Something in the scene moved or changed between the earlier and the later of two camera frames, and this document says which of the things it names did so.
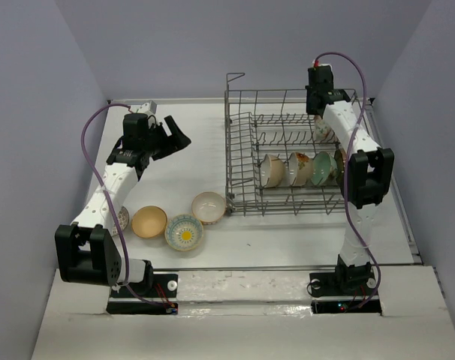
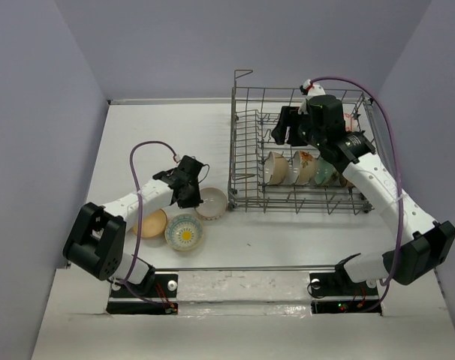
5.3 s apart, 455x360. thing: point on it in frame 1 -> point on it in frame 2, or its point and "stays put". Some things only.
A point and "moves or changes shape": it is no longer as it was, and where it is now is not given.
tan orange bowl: [149, 221] stays put
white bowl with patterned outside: [209, 207] moves or changes shape
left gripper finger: [176, 142] -> [188, 196]
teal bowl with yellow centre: [184, 232] stays put
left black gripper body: [155, 143] -> [195, 181]
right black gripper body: [310, 106] -> [315, 135]
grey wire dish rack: [279, 160] stays put
